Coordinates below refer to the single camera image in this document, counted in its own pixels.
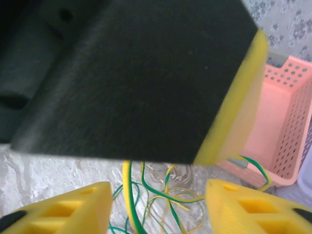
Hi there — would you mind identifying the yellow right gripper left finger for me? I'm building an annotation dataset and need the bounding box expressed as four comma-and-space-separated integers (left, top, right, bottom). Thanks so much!
0, 181, 113, 234

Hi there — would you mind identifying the thin yellow green cable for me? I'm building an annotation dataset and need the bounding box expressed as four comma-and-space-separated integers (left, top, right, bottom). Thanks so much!
140, 162, 207, 234

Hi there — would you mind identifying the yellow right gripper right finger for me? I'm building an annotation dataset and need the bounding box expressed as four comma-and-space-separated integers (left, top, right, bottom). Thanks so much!
204, 179, 312, 234

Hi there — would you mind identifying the pink plastic basket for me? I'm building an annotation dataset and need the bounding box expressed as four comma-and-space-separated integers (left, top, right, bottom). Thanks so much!
216, 55, 312, 189

